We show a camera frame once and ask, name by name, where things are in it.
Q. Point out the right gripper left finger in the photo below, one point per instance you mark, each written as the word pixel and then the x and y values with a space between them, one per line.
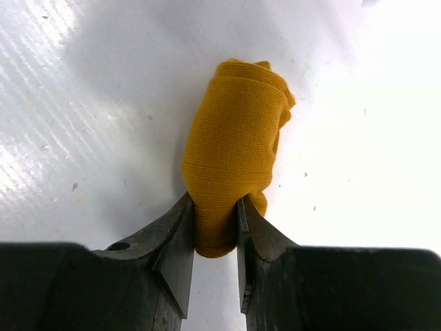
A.
pixel 141 282

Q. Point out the mustard striped sock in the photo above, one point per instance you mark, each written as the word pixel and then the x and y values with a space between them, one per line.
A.
pixel 231 148

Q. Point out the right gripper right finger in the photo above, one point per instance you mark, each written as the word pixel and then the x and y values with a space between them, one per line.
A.
pixel 285 286

